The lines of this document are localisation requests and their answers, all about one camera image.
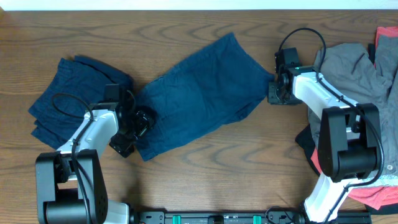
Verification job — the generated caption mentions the dark blue denim shorts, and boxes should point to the dark blue denim shorts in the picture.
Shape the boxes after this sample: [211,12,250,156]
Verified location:
[136,33,274,161]

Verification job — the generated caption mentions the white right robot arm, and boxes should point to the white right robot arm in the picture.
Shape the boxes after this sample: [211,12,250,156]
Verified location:
[268,65,384,223]

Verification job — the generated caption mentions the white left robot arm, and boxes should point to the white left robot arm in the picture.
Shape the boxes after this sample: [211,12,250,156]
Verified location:
[35,102,155,223]

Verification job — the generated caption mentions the black garment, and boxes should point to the black garment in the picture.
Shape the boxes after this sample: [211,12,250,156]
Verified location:
[295,124,320,176]

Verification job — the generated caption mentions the grey shirt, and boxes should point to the grey shirt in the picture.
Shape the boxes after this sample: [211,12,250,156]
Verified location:
[307,34,398,187]

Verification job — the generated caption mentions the folded dark blue shorts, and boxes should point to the folded dark blue shorts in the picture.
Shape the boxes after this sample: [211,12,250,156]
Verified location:
[29,55,133,149]

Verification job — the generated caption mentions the coral red garment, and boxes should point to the coral red garment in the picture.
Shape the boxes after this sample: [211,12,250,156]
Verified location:
[310,26,398,211]

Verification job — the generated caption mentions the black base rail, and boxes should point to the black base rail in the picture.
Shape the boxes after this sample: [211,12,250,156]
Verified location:
[127,203,373,224]

